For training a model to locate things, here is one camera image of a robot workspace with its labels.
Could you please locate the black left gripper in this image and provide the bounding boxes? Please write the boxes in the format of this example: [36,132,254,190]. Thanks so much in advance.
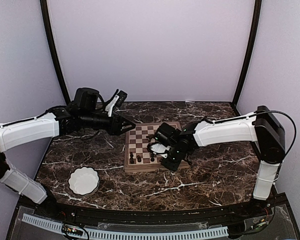
[81,110,136,136]

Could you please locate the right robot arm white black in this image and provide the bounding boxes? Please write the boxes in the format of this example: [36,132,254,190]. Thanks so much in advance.
[154,105,292,217]

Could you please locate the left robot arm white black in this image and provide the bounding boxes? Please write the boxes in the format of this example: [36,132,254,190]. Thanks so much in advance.
[0,107,136,218]

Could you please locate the wooden chess board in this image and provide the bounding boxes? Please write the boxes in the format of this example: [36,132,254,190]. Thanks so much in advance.
[124,121,192,173]

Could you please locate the white fluted ceramic bowl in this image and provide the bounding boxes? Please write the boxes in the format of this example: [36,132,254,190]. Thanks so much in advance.
[68,166,100,196]

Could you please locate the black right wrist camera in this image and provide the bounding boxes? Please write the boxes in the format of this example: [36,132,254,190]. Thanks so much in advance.
[154,122,181,147]

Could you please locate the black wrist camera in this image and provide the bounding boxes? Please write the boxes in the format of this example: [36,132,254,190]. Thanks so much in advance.
[154,122,181,147]
[73,87,100,111]

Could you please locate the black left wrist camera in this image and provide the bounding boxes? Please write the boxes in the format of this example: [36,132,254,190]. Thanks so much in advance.
[73,87,100,111]

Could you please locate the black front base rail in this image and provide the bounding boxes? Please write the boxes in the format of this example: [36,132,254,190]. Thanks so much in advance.
[17,193,288,230]

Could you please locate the grey slotted cable duct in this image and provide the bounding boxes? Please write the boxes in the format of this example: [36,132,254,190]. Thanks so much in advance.
[21,213,229,240]

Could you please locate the black left frame post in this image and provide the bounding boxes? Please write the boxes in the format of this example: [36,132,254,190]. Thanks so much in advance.
[39,0,71,104]

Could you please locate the black frame post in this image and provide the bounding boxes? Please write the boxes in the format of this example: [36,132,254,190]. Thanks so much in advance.
[230,0,262,113]
[39,0,71,104]

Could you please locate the black right frame post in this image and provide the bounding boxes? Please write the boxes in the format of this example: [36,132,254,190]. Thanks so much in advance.
[230,0,262,113]

